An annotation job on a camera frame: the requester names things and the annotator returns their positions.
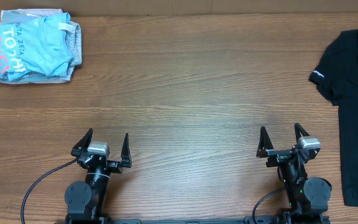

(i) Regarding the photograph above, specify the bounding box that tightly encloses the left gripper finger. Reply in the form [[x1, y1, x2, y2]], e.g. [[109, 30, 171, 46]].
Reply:
[[121, 133, 132, 168], [71, 128, 93, 157]]

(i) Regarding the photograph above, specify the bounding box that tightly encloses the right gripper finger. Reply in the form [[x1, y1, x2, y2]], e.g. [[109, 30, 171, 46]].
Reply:
[[294, 123, 310, 141], [256, 126, 274, 158]]

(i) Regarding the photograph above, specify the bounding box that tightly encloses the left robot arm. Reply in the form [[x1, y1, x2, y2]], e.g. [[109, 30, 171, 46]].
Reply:
[[65, 129, 132, 223]]

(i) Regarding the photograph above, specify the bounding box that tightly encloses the light blue printed t-shirt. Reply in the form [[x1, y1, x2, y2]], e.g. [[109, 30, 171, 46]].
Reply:
[[0, 12, 74, 81]]

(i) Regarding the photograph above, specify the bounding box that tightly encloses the black shirt pile at right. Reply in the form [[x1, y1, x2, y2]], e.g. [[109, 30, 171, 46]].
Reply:
[[309, 29, 358, 207]]

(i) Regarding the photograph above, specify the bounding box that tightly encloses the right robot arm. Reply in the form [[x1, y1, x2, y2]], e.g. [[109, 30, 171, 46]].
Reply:
[[252, 123, 332, 224]]

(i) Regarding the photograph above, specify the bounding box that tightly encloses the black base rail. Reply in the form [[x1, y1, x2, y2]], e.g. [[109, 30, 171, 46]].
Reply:
[[55, 215, 331, 224]]

